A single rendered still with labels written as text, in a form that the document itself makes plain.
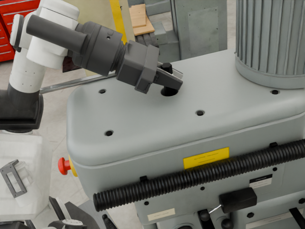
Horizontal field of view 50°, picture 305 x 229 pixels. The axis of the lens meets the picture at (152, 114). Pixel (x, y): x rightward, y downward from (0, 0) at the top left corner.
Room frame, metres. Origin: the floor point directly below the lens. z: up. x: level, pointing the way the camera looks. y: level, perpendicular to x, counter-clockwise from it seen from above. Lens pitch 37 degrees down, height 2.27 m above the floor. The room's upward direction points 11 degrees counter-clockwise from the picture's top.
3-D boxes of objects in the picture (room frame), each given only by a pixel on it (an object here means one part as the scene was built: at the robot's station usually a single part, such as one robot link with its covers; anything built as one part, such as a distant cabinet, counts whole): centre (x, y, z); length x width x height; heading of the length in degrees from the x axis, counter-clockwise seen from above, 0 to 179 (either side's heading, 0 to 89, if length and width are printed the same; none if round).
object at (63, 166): (0.54, 0.21, 1.76); 0.04 x 0.03 x 0.04; 5
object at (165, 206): (0.57, -0.09, 1.68); 0.34 x 0.24 x 0.10; 95
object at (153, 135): (0.56, -0.06, 1.81); 0.47 x 0.26 x 0.16; 95
